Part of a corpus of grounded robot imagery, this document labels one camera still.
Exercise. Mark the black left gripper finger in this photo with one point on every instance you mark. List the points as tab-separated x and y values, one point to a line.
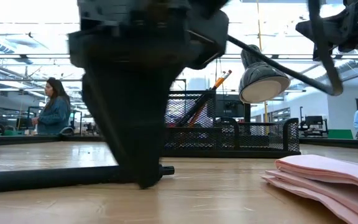
101	115
138	118

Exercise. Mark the black pen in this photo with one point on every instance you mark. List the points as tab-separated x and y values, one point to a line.
194	109
42	179
192	106

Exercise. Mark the orange pencil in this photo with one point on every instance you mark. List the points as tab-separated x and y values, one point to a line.
199	115
221	81

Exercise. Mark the black mesh desk organizer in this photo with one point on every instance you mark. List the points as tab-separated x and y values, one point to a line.
259	140

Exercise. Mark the black monitor screen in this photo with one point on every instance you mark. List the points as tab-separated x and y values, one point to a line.
232	105

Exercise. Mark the black background robot station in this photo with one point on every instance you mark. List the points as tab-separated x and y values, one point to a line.
314	123

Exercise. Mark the green panel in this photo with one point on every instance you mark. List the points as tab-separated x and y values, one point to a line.
340	134

